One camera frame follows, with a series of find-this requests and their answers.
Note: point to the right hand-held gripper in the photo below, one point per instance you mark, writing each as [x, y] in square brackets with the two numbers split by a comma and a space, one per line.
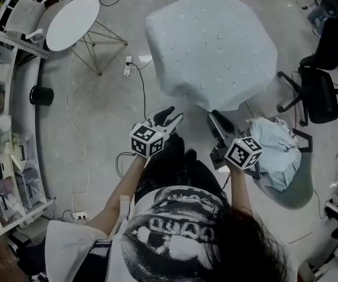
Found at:
[242, 153]

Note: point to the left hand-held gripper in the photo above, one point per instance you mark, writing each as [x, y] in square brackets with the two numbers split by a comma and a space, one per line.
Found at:
[147, 140]

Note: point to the light blue cloth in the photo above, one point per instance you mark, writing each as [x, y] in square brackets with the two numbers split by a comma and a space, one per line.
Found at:
[274, 157]
[213, 48]

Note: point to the person's right forearm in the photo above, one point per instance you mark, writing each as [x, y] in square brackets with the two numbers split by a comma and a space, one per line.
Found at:
[239, 187]

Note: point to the person's left forearm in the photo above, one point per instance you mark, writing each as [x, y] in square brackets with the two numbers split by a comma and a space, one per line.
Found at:
[122, 187]

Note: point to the person's black trousers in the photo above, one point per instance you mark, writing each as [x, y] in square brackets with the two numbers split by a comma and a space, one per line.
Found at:
[175, 169]

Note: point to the white power strip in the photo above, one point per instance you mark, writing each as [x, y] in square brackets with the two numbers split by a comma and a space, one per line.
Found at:
[127, 69]
[80, 215]

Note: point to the crumpled light blue cloth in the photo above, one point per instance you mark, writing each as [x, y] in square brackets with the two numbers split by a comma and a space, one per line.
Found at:
[274, 157]

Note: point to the grey chair with black legs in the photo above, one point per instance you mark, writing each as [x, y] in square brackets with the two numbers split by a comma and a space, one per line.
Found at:
[298, 187]

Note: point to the black office chair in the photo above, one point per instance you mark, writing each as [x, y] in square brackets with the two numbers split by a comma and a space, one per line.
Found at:
[321, 95]

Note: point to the person's white printed shirt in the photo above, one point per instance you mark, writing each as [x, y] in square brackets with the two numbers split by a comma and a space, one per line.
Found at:
[169, 245]

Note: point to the black round bin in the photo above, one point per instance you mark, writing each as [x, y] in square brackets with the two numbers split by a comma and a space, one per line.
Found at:
[41, 95]

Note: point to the round white table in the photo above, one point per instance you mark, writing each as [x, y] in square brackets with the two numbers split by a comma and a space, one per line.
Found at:
[72, 22]

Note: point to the white metal shelving rack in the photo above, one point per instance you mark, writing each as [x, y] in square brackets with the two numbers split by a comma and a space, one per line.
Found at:
[10, 38]

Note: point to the white office chair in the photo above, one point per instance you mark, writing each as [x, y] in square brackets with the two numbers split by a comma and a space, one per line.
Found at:
[25, 10]

